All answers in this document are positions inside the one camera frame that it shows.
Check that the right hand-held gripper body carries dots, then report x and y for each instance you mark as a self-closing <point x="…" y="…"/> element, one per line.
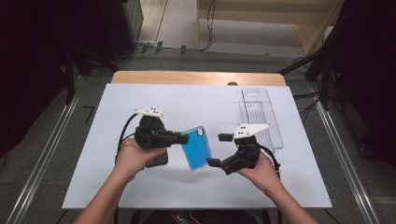
<point x="246" y="152"/>

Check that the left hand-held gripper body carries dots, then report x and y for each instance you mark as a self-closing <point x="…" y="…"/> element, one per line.
<point x="149" y="133"/>

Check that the blue phone case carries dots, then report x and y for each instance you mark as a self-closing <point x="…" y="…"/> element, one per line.
<point x="197" y="149"/>

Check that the black phone case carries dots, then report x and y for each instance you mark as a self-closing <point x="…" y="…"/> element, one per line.
<point x="160" y="159"/>

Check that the clear plastic tray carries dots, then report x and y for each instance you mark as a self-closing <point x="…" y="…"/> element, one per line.
<point x="264" y="109"/>

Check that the person's right hand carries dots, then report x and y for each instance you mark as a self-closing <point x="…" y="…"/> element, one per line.
<point x="263" y="174"/>

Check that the person's left hand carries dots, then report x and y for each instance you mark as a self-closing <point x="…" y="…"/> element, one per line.
<point x="130" y="158"/>

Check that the white table cover sheet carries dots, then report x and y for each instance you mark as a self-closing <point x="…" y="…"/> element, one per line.
<point x="186" y="102"/>

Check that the person's dark zippered clothing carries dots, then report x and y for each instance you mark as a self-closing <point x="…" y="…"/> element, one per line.
<point x="218" y="218"/>

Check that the wooden table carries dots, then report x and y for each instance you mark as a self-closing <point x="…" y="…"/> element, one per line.
<point x="186" y="77"/>

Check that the black stand legs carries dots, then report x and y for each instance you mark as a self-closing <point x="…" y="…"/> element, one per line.
<point x="325" y="87"/>
<point x="69" y="81"/>

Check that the black cabinet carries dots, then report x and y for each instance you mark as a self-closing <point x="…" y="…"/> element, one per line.
<point x="121" y="25"/>

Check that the wooden step platform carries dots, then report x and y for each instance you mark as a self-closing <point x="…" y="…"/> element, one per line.
<point x="249" y="9"/>

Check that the dark curtain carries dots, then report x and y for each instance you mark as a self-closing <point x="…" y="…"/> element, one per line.
<point x="31" y="62"/>
<point x="367" y="77"/>

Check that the metal floor rail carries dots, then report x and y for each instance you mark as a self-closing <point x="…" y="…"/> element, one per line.
<point x="43" y="158"/>
<point x="342" y="155"/>

